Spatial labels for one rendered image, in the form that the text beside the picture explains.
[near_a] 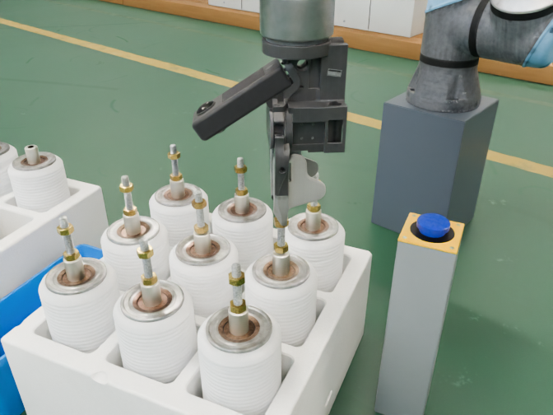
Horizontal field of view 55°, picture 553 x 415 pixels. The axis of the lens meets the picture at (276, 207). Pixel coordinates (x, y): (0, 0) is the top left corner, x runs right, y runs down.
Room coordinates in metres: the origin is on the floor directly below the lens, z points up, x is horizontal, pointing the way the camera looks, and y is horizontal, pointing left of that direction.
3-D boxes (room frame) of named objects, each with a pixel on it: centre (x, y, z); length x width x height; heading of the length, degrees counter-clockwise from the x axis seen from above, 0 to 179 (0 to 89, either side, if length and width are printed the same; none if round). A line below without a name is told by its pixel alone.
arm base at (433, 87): (1.09, -0.35, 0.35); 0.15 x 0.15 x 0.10
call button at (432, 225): (0.55, -0.19, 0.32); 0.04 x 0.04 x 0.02
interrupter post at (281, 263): (0.56, -0.01, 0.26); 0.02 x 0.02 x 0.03
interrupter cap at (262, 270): (0.56, -0.01, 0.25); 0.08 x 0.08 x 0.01
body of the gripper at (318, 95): (0.56, -0.03, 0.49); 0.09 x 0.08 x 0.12; 95
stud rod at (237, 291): (0.45, 0.04, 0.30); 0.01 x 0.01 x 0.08
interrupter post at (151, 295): (0.50, 0.15, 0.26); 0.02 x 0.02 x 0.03
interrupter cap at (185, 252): (0.60, 0.10, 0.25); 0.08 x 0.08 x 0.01
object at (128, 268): (0.65, 0.21, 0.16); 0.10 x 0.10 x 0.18
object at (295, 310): (0.56, -0.01, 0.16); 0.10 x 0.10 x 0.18
